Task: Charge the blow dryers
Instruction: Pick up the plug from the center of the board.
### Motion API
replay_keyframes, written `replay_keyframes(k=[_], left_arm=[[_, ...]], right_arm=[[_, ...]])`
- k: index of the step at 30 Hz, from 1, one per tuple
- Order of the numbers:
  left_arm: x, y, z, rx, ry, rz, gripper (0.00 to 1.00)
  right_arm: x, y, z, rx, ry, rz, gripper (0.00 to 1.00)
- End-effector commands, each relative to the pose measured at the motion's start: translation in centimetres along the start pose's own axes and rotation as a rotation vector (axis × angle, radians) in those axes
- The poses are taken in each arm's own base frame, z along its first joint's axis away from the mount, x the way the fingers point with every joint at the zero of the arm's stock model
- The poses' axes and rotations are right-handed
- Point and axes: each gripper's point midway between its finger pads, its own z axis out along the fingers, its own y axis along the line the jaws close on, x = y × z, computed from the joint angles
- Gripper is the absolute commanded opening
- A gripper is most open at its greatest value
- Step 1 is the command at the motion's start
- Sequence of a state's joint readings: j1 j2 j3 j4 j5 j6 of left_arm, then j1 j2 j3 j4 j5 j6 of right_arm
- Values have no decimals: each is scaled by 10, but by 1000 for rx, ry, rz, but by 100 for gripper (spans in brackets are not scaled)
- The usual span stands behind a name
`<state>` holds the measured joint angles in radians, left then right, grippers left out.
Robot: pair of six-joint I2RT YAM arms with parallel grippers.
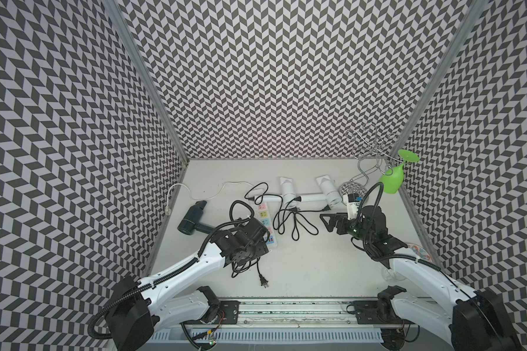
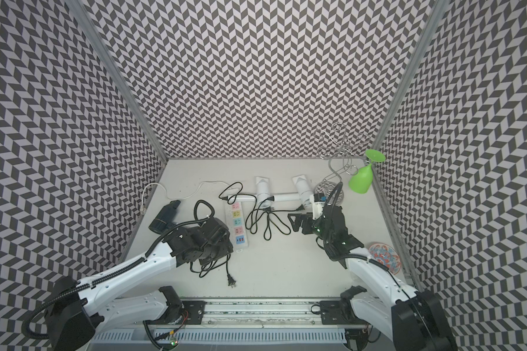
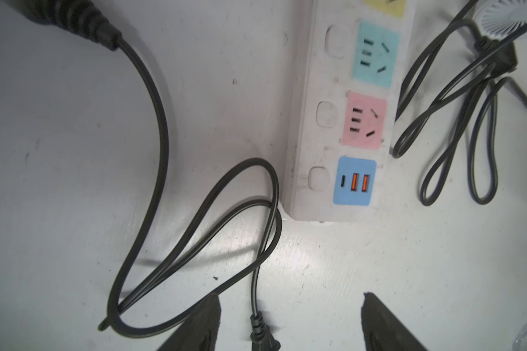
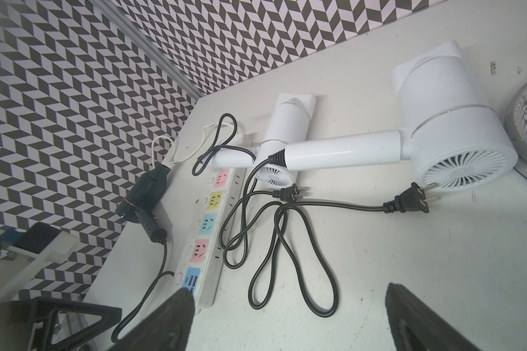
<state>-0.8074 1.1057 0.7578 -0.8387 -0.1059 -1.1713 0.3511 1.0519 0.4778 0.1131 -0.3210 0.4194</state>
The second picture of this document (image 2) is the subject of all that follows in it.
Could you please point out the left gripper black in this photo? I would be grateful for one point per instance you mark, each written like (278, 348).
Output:
(226, 248)

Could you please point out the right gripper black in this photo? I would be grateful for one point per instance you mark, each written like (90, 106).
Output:
(307, 219)

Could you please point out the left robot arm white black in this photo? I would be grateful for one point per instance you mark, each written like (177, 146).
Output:
(76, 310)

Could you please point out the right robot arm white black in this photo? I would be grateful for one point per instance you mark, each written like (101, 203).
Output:
(410, 318)

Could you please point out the white hair dryer right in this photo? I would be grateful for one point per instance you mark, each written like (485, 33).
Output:
(304, 193)

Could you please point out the white power strip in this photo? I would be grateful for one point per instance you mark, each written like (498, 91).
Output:
(235, 221)

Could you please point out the green plastic wine glass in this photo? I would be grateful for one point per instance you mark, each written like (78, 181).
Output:
(360, 182)

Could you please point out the patterned ceramic plate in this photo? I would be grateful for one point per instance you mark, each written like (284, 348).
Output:
(386, 255)

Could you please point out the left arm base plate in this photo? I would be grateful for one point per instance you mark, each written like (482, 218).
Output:
(189, 312)

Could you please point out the silver wire glass rack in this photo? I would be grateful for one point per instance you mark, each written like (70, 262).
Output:
(340, 154)

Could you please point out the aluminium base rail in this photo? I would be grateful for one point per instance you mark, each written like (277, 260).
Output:
(247, 321)

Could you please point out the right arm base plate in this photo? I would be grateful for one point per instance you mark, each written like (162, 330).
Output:
(355, 312)

